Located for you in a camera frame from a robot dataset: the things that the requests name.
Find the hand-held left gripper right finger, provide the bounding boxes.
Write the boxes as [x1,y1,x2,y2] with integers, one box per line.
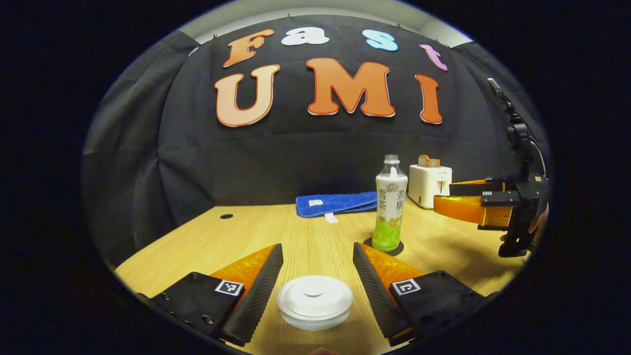
[352,242,493,347]

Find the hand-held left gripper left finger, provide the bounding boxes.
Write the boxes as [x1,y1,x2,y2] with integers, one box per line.
[136,243,284,347]

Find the white teacup lid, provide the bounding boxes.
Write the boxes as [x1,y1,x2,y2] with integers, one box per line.
[276,275,354,319]

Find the dark brown round coaster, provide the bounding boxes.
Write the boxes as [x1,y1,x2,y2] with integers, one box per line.
[363,237,405,257]

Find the clear green-label water bottle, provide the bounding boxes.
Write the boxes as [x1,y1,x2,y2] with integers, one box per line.
[371,154,409,252]

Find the white toaster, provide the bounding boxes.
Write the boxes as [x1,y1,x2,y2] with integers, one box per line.
[408,163,453,210]

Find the blue towel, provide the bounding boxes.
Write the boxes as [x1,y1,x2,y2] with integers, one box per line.
[296,191,379,223]

